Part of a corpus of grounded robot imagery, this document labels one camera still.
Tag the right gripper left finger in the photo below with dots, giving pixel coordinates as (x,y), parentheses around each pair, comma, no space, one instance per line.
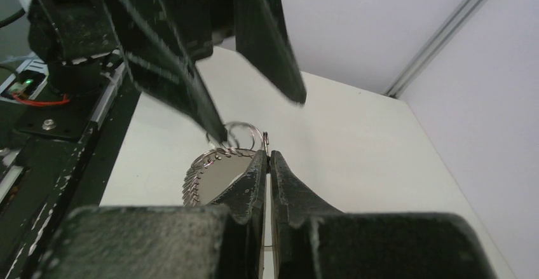
(222,239)

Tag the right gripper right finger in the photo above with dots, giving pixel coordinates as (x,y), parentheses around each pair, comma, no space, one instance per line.
(313,239)

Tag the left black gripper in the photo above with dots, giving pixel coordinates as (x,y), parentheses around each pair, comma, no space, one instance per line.
(160,40)

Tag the large keyring with yellow grip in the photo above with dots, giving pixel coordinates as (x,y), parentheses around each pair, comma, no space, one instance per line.
(218,168)

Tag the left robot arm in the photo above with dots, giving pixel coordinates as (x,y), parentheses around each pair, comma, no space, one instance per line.
(64,31)

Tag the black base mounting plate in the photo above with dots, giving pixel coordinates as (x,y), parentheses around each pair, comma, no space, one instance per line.
(57,154)

